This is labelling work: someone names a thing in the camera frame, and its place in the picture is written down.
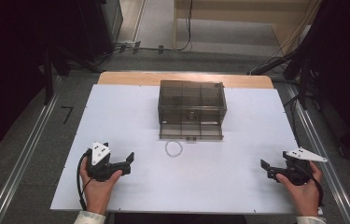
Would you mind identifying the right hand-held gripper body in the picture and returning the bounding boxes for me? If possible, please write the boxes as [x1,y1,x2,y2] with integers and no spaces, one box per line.
[282,147,329,187]

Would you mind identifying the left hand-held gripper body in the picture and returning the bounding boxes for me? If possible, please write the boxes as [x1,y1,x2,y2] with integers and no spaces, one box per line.
[85,142,117,183]

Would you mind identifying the clear bead bracelet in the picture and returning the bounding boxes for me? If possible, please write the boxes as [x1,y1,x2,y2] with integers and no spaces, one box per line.
[164,140,184,159]

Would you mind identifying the smoky transparent drawer box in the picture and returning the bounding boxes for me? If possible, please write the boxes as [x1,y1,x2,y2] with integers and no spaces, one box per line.
[157,79,229,132]

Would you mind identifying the person's left hand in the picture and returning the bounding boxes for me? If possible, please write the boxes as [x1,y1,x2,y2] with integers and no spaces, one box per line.
[79,158,123,216]

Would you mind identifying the person's right hand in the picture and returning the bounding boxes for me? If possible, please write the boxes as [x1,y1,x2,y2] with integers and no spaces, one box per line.
[275,161,324,217]

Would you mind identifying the white table board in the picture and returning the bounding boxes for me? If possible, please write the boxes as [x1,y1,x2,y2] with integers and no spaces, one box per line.
[49,83,303,216]

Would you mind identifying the person's left white sleeve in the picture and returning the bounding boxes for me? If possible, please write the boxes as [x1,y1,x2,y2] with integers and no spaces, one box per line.
[73,210,107,224]

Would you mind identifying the person's white sleeve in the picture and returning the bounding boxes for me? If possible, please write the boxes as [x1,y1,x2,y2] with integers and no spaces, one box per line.
[73,210,107,224]
[295,215,328,224]

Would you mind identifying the person's right white sleeve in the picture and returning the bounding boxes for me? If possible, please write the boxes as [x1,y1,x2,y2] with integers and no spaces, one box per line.
[295,215,328,224]

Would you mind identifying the black metal stand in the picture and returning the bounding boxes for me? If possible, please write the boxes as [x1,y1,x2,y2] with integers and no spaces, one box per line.
[283,46,320,110]
[40,43,102,106]

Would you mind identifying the black power strip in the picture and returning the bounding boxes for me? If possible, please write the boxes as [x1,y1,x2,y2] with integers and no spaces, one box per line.
[248,52,300,77]

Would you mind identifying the dark cabinet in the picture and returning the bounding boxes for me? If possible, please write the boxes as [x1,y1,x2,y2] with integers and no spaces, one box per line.
[77,0,124,62]

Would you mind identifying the light wooden shelf unit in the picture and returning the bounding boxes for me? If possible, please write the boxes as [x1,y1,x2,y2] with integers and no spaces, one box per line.
[173,0,321,58]

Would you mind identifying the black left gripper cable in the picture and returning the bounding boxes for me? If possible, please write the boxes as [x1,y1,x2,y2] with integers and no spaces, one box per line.
[76,150,93,212]

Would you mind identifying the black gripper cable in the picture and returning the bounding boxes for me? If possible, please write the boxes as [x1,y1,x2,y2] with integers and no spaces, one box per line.
[76,150,93,212]
[298,162,325,208]

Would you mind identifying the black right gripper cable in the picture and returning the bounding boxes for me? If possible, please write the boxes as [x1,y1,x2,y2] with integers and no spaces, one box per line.
[298,162,325,208]

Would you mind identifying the metal floor rail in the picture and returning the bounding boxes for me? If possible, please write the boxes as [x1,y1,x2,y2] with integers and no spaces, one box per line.
[287,83,350,224]
[0,76,66,224]

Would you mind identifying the black hanging cable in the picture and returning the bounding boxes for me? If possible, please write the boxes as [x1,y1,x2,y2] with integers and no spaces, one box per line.
[138,0,194,52]

